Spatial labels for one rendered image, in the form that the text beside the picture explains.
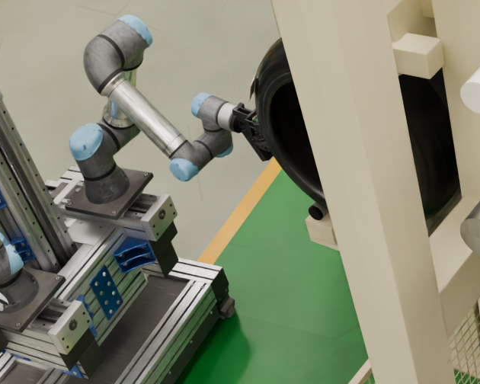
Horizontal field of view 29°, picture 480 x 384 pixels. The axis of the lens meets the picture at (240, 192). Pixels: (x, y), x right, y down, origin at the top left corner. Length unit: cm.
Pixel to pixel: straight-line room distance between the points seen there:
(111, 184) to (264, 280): 87
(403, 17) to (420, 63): 8
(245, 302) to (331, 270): 35
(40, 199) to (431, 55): 175
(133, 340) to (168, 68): 220
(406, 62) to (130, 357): 199
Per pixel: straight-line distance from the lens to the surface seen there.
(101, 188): 306
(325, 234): 249
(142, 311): 341
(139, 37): 274
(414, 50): 151
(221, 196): 410
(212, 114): 262
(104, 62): 267
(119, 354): 330
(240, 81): 484
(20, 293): 283
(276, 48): 219
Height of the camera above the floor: 248
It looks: 37 degrees down
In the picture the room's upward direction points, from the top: 19 degrees counter-clockwise
